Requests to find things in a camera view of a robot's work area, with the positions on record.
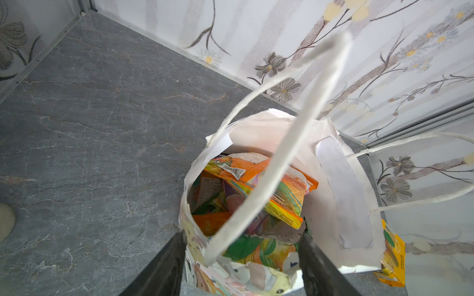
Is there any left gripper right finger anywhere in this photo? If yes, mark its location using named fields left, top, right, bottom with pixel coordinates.
left=298, top=233, right=361, bottom=296

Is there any orange Savoria snack packet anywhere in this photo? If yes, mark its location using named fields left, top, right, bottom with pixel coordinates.
left=192, top=171, right=222, bottom=209

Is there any white paper gift bag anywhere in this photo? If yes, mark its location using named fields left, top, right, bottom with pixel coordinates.
left=178, top=31, right=474, bottom=296

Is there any orange chips packet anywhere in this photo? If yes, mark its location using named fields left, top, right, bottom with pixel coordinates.
left=193, top=212, right=232, bottom=237

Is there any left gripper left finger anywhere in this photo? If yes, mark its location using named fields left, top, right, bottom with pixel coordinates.
left=120, top=231, right=187, bottom=296

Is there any purple Fox's berries candy bag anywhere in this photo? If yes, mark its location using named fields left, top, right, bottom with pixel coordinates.
left=222, top=180, right=268, bottom=235

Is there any round beige floor disc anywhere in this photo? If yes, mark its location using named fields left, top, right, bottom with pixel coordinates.
left=0, top=203, right=16, bottom=244

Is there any small orange snack packet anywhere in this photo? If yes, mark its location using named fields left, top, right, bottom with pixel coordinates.
left=204, top=152, right=318, bottom=229

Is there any yellow snack box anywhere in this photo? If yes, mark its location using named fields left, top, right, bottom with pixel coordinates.
left=374, top=220, right=406, bottom=287

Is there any green Fox's spring tea bag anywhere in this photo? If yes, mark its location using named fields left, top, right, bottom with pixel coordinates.
left=192, top=192, right=308, bottom=273

